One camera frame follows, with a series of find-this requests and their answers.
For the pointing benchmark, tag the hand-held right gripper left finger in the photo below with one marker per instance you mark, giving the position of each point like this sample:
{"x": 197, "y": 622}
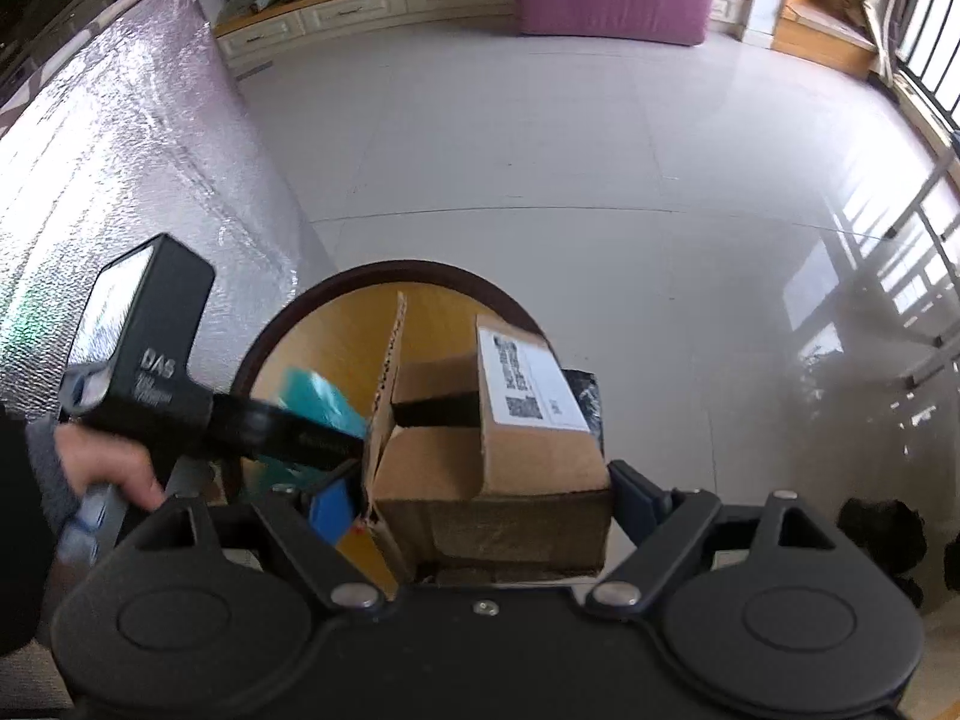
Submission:
{"x": 334, "y": 508}

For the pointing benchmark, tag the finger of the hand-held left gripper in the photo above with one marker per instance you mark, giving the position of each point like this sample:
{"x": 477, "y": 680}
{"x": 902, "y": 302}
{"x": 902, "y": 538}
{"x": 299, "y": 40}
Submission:
{"x": 285, "y": 435}

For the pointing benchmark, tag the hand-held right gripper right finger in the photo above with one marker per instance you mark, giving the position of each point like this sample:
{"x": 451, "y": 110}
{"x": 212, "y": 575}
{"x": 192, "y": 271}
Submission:
{"x": 636, "y": 499}

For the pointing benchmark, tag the teal snack packet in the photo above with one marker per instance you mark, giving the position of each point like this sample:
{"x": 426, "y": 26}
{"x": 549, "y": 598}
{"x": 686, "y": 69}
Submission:
{"x": 319, "y": 394}

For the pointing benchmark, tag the round wooden waste bin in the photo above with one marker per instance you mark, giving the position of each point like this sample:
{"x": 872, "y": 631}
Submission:
{"x": 330, "y": 330}

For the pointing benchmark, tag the brown cardboard box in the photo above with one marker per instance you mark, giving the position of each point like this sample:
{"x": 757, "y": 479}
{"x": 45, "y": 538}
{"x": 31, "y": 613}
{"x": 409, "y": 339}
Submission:
{"x": 517, "y": 457}

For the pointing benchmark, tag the person's left hand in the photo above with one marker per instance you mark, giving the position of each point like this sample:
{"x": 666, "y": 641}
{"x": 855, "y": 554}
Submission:
{"x": 112, "y": 465}

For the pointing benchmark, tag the black textured object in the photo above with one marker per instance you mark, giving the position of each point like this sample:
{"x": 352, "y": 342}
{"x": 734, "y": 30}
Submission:
{"x": 585, "y": 405}

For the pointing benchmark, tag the black slipper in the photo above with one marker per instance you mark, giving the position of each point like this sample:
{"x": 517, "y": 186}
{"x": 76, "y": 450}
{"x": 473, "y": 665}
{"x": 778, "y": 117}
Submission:
{"x": 881, "y": 547}

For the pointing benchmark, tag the cream drawer cabinet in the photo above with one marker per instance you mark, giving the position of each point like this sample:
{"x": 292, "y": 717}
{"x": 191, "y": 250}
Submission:
{"x": 352, "y": 15}

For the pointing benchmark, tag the wooden staircase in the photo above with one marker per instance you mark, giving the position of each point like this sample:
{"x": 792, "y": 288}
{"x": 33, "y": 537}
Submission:
{"x": 817, "y": 22}

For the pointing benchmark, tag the black window railing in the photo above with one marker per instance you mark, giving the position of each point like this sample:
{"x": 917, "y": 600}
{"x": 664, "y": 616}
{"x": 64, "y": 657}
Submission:
{"x": 934, "y": 30}

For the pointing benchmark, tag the beige curtain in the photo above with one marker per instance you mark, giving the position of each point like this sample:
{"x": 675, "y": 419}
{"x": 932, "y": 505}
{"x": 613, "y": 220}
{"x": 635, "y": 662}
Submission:
{"x": 889, "y": 0}

